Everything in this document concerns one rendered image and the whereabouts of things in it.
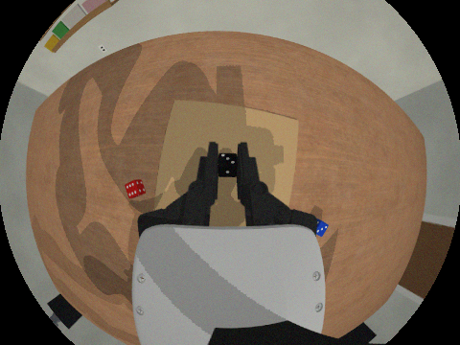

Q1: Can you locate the blue die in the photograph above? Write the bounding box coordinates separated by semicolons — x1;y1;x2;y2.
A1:
316;219;329;237

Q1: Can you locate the tan flat mat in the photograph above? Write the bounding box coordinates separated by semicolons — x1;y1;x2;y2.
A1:
154;100;299;226

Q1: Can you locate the red die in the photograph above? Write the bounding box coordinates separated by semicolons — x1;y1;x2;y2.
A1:
125;179;146;198

